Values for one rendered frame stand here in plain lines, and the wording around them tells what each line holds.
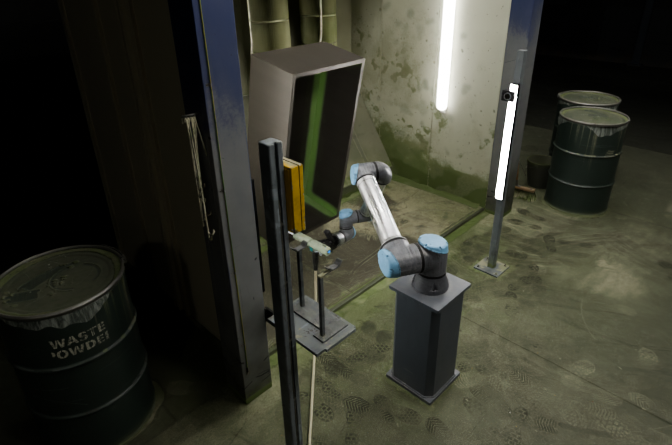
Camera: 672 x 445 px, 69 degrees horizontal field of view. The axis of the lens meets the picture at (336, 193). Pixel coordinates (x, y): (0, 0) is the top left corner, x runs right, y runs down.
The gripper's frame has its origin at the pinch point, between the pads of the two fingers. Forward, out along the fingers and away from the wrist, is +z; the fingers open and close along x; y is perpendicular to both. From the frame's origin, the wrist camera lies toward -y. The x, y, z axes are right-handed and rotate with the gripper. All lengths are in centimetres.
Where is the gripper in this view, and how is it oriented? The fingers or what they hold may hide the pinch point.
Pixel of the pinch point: (314, 249)
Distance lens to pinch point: 313.5
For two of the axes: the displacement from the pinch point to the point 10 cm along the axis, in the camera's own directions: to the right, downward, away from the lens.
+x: -7.4, -3.1, 6.0
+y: -0.3, 9.0, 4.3
